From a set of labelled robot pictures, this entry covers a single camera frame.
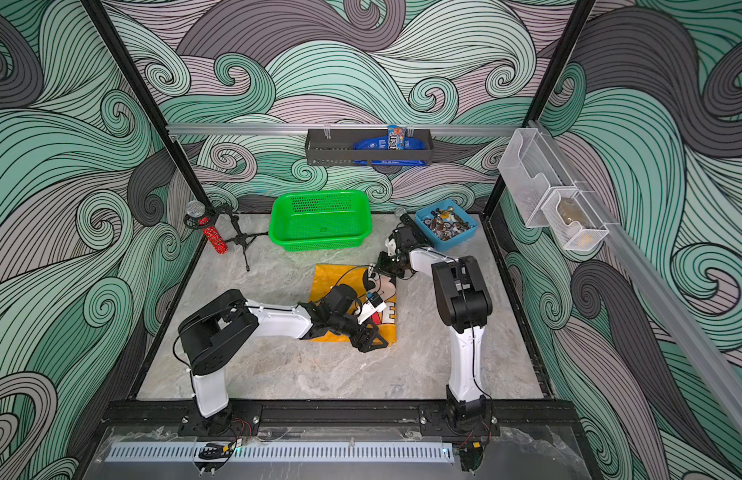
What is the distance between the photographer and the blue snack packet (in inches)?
36.1

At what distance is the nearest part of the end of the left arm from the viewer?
713 mm

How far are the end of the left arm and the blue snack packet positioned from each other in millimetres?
463
